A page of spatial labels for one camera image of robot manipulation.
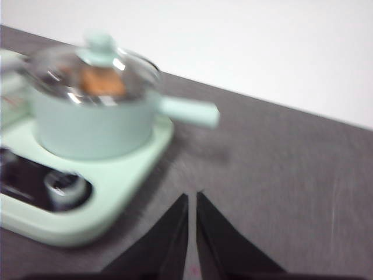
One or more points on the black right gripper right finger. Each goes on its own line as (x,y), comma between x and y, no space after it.
(224,248)

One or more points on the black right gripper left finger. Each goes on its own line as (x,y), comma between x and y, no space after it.
(163,248)

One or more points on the brown potato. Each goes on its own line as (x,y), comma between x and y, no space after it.
(102,83)

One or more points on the mint green steamer pot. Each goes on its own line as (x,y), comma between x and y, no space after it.
(93,131)

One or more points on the mint green griddle lid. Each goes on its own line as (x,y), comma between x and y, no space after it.
(11,87)

